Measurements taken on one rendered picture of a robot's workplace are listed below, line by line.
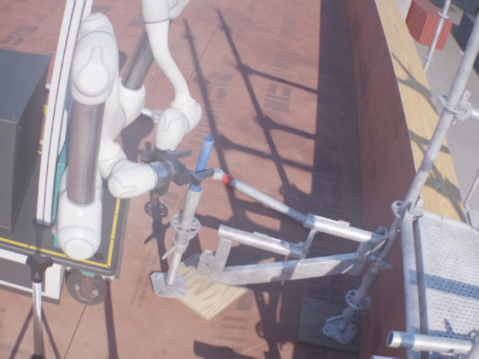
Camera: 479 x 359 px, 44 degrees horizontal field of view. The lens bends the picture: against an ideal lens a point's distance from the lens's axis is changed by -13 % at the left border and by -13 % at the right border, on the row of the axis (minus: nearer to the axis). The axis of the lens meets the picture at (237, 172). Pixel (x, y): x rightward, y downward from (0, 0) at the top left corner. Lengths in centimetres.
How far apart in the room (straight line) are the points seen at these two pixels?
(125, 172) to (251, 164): 169
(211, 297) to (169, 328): 28
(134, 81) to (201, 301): 98
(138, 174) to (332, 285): 133
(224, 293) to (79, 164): 117
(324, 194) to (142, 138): 108
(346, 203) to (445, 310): 182
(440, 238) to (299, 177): 161
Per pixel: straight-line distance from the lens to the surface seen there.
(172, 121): 254
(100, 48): 180
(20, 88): 241
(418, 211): 253
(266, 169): 383
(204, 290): 291
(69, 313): 268
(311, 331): 290
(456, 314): 215
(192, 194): 252
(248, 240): 261
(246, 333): 281
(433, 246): 238
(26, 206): 266
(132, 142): 375
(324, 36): 622
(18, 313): 265
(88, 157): 197
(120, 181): 221
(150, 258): 301
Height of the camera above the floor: 201
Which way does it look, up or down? 33 degrees down
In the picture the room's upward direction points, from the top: 18 degrees clockwise
